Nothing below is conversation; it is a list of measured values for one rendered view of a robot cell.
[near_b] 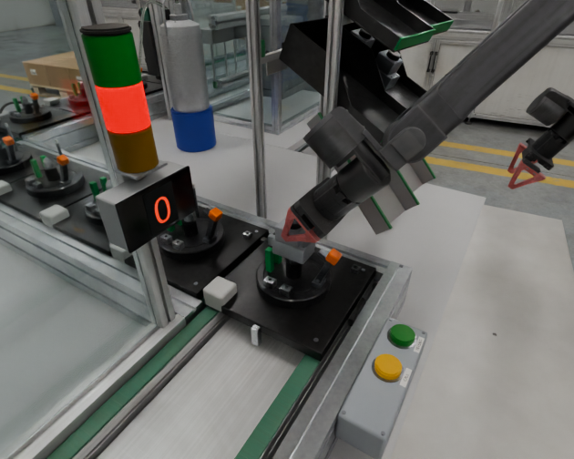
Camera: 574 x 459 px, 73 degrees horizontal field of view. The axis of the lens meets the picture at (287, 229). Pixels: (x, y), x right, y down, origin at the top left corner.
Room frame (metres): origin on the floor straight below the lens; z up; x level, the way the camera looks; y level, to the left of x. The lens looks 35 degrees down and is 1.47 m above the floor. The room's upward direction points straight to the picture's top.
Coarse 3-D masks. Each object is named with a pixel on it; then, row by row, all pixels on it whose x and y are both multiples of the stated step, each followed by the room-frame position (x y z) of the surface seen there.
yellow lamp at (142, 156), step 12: (108, 132) 0.43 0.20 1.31; (144, 132) 0.43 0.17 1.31; (120, 144) 0.42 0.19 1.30; (132, 144) 0.42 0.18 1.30; (144, 144) 0.43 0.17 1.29; (120, 156) 0.42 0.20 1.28; (132, 156) 0.42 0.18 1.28; (144, 156) 0.43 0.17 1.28; (156, 156) 0.45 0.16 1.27; (120, 168) 0.43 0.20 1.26; (132, 168) 0.42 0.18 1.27; (144, 168) 0.43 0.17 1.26
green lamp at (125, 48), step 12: (84, 36) 0.43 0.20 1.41; (96, 36) 0.42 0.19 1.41; (108, 36) 0.43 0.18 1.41; (120, 36) 0.43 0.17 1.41; (132, 36) 0.45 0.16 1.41; (96, 48) 0.42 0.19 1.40; (108, 48) 0.42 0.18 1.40; (120, 48) 0.43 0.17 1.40; (132, 48) 0.44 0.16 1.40; (96, 60) 0.42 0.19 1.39; (108, 60) 0.42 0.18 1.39; (120, 60) 0.43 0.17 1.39; (132, 60) 0.44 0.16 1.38; (96, 72) 0.43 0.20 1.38; (108, 72) 0.42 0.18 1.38; (120, 72) 0.43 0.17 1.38; (132, 72) 0.44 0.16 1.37; (96, 84) 0.43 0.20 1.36; (108, 84) 0.42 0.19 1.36; (120, 84) 0.43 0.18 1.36; (132, 84) 0.43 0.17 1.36
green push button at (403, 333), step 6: (396, 324) 0.44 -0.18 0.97; (402, 324) 0.44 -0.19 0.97; (390, 330) 0.43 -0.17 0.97; (396, 330) 0.43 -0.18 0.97; (402, 330) 0.43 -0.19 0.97; (408, 330) 0.43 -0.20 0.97; (390, 336) 0.42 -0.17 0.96; (396, 336) 0.42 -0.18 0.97; (402, 336) 0.42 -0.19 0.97; (408, 336) 0.42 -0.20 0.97; (414, 336) 0.42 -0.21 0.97; (396, 342) 0.41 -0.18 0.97; (402, 342) 0.41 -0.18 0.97; (408, 342) 0.41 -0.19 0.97
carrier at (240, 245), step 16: (176, 224) 0.72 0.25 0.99; (192, 224) 0.67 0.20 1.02; (208, 224) 0.71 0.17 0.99; (224, 224) 0.74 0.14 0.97; (240, 224) 0.74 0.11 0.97; (160, 240) 0.65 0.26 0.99; (176, 240) 0.63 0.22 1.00; (192, 240) 0.65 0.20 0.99; (208, 240) 0.64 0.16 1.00; (224, 240) 0.68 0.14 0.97; (240, 240) 0.68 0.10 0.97; (256, 240) 0.68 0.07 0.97; (176, 256) 0.61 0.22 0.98; (192, 256) 0.61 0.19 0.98; (208, 256) 0.63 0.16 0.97; (224, 256) 0.63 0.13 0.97; (240, 256) 0.63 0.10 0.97; (176, 272) 0.57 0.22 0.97; (192, 272) 0.57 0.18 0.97; (208, 272) 0.57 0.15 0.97; (224, 272) 0.58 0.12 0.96; (176, 288) 0.54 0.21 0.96; (192, 288) 0.53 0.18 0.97
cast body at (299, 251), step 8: (280, 224) 0.55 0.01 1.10; (296, 224) 0.54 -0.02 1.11; (280, 232) 0.54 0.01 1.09; (296, 232) 0.52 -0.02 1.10; (304, 232) 0.54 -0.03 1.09; (272, 240) 0.55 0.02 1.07; (280, 240) 0.54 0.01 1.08; (272, 248) 0.54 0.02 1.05; (280, 248) 0.54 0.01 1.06; (288, 248) 0.53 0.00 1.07; (296, 248) 0.52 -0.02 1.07; (304, 248) 0.52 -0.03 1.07; (312, 248) 0.54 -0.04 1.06; (288, 256) 0.53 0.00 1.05; (296, 256) 0.52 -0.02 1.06; (304, 256) 0.52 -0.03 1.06
